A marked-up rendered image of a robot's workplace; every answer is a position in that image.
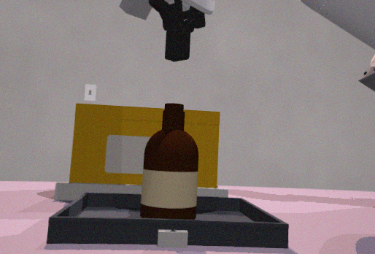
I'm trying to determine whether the brown glass bottle with beige label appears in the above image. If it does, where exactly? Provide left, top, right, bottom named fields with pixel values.
left=140, top=103, right=198, bottom=220

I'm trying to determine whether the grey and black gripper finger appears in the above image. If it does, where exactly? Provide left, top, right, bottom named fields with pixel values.
left=149, top=0, right=186, bottom=60
left=171, top=6, right=206, bottom=62

